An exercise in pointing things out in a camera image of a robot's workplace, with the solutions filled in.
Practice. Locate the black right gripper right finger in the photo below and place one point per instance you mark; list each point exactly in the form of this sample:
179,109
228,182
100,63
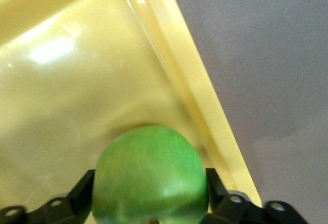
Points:
235,208

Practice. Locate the green apple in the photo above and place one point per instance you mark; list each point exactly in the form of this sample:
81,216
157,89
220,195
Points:
148,172

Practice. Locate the yellow plastic tray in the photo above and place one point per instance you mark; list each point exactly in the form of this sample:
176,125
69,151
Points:
77,80

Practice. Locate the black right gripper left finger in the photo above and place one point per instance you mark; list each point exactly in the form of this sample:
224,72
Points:
56,211

